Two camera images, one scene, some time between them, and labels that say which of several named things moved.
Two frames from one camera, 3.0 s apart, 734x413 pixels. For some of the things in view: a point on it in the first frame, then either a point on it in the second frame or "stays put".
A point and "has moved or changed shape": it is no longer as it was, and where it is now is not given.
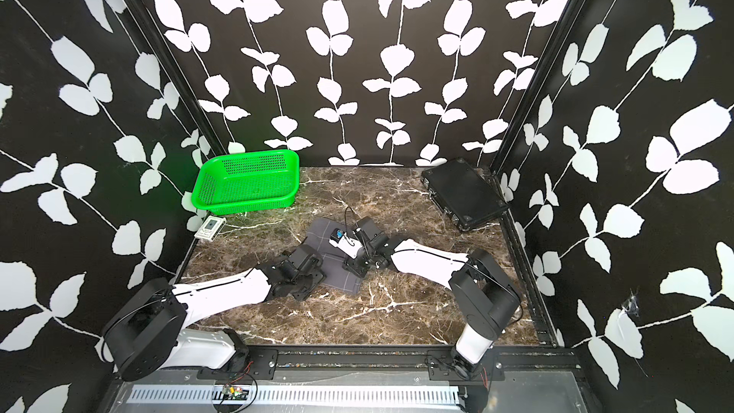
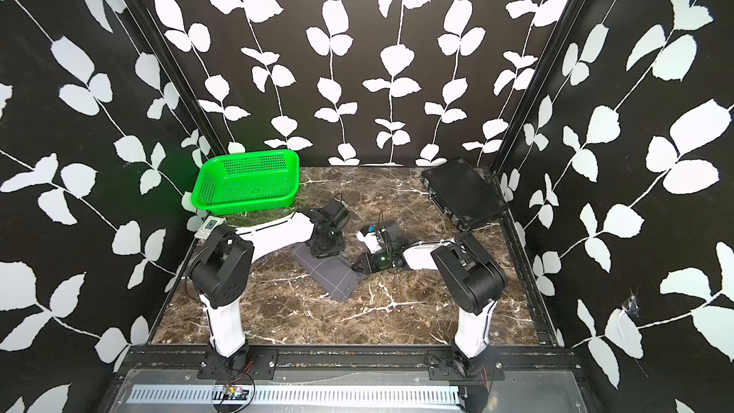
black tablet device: x=463 y=194 stays put
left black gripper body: x=304 y=286 -> x=333 y=245
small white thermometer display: x=211 y=228 stays put
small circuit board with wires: x=233 y=393 stays put
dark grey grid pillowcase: x=318 y=235 has moved or changed shape
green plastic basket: x=248 y=181 stays put
